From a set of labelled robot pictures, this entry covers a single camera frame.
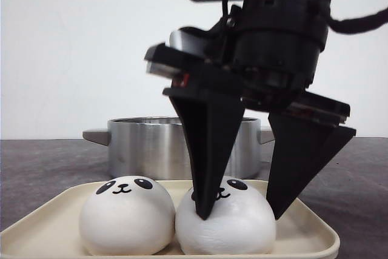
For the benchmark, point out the panda bun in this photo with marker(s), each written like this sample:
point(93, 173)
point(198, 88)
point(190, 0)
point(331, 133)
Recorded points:
point(241, 222)
point(130, 215)

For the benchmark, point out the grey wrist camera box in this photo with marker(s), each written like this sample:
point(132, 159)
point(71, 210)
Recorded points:
point(188, 49)

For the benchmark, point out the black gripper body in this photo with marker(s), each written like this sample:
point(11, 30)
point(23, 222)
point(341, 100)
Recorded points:
point(272, 49)

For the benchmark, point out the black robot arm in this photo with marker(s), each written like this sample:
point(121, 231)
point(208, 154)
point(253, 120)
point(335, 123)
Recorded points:
point(261, 55)

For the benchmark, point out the stainless steel pot grey handles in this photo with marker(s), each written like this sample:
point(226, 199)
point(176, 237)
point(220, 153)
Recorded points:
point(155, 147)

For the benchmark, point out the cream rectangular plastic tray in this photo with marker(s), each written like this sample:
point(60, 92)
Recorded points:
point(51, 231)

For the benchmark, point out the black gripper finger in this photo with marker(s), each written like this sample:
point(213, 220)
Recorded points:
point(211, 122)
point(302, 149)

